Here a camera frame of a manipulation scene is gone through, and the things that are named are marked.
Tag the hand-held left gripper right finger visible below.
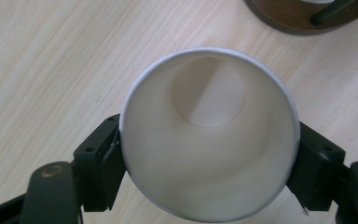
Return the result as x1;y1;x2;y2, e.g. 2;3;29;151
284;120;347;213

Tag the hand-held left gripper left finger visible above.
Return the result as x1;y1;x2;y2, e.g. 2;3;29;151
72;113;128;213

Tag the white paper cup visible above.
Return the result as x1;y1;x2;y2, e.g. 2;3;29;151
118;46;302;224

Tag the dark round coaster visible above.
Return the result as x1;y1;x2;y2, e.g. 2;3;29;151
242;0;358;36

